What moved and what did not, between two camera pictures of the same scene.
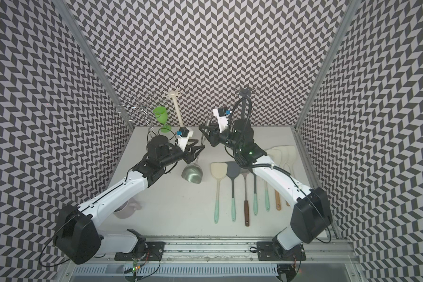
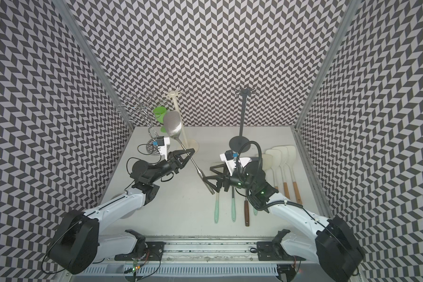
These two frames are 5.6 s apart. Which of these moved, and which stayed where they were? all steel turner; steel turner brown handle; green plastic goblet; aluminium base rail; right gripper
Moved: right gripper; all steel turner
Stayed: aluminium base rail; steel turner brown handle; green plastic goblet
